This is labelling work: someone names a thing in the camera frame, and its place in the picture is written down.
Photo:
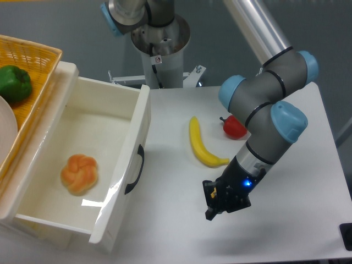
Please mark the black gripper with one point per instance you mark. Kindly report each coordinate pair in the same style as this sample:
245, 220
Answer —
231, 190

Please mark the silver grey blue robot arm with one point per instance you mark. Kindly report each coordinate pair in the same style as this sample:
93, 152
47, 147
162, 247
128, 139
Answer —
258, 104

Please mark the white drawer cabinet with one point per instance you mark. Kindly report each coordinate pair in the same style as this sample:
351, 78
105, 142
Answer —
22, 168

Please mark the yellow banana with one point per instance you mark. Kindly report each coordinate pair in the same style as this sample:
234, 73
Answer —
199, 149

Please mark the red bell pepper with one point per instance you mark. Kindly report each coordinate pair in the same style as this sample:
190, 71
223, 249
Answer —
233, 128

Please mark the orange knotted bread roll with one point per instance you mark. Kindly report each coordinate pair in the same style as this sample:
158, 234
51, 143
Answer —
79, 174

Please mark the black corner device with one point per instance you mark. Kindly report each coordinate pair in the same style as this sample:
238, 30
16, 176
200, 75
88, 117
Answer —
346, 232

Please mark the white plate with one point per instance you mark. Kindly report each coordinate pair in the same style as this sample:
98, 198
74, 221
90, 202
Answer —
9, 129

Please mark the yellow woven basket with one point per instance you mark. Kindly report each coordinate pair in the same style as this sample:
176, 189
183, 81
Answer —
30, 67

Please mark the green bell pepper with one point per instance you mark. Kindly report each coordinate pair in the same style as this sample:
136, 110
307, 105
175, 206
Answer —
15, 84

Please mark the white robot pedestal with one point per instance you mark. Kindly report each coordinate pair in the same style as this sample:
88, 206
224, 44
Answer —
162, 52

